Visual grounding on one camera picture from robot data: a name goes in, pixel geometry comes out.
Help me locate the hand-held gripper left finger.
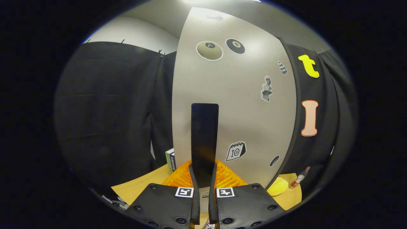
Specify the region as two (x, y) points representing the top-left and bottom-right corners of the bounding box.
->
(126, 161), (201, 229)

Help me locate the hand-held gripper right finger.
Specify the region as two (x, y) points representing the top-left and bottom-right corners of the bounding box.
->
(208, 160), (286, 229)

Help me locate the black door handle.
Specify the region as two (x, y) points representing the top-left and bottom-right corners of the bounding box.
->
(191, 103), (219, 189)

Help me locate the dark grey shoe cabinet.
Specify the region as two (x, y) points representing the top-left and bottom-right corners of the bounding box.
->
(266, 37), (302, 190)

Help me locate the green spine book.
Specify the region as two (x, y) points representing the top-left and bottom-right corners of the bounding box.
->
(165, 149), (175, 174)

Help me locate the yellow plush toy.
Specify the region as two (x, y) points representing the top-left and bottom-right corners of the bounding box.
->
(266, 177), (289, 197)

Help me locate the clear bottle with red cap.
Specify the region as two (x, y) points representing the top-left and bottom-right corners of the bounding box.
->
(289, 166), (311, 189)

